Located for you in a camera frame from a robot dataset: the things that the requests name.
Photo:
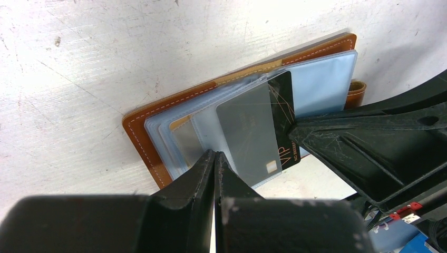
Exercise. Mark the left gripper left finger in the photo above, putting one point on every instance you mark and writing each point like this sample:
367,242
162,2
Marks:
177,218

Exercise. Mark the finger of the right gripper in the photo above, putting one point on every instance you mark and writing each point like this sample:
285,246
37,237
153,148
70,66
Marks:
390,151

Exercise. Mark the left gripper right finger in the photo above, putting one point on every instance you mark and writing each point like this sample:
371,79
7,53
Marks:
247,222

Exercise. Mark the brown leather card holder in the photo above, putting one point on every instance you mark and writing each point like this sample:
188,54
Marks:
133,122

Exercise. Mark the black VIP card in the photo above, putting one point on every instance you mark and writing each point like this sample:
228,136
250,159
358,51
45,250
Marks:
255,124

